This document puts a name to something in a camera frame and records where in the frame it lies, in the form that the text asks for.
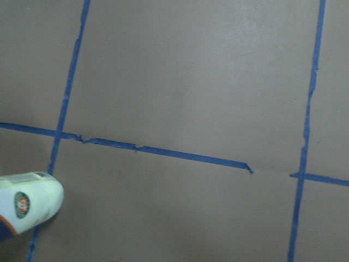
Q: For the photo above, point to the clear tennis ball can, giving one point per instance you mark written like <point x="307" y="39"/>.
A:
<point x="28" y="200"/>

